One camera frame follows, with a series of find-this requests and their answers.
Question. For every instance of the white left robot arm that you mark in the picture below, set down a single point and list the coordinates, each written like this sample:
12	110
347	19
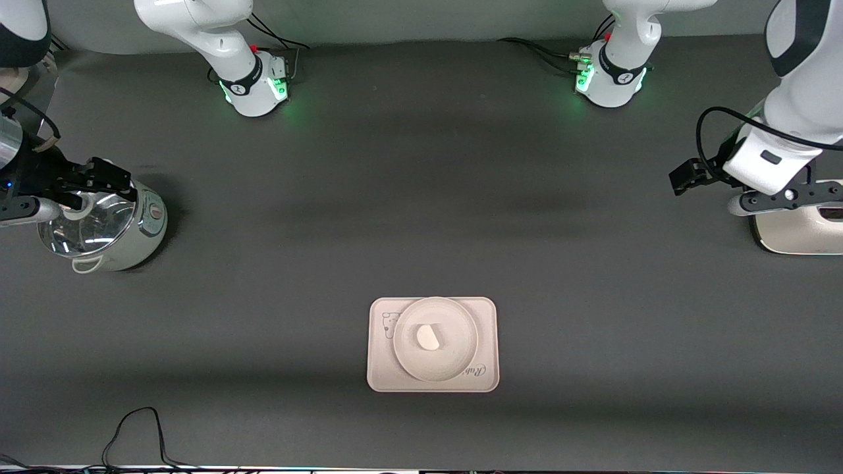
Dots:
619	82

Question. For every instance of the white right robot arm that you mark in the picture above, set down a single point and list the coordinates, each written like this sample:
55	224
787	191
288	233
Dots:
253	99

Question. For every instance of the white two-slot toaster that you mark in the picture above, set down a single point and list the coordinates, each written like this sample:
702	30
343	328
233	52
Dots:
797	234

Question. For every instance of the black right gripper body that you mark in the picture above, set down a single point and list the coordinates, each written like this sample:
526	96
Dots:
41	172

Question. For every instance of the glass pot lid with knob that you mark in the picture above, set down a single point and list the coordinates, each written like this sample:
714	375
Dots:
85	234

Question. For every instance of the round beige plate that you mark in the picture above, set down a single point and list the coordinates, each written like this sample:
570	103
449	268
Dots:
448	359

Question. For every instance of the pale green electric cooking pot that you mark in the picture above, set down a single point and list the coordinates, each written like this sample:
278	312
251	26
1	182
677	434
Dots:
141	243

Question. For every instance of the white round disc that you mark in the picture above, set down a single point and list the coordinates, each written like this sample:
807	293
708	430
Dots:
428	338

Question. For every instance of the beige rectangular tray rabbit print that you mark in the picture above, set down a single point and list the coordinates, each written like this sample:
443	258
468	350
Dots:
382	375

